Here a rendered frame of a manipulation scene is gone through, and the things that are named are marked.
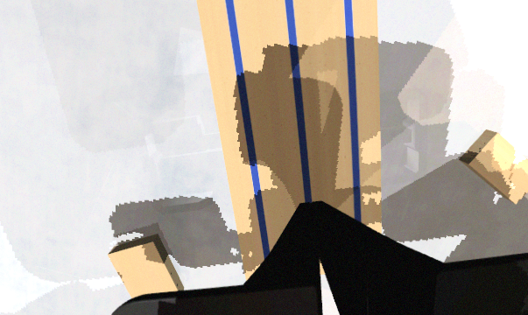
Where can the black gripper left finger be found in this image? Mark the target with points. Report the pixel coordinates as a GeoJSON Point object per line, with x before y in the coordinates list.
{"type": "Point", "coordinates": [287, 282]}

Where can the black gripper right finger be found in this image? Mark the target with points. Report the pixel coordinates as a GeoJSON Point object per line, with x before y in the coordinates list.
{"type": "Point", "coordinates": [370, 274]}

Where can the tan strip with blue lines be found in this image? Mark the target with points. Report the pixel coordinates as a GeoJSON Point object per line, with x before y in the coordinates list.
{"type": "Point", "coordinates": [296, 92]}

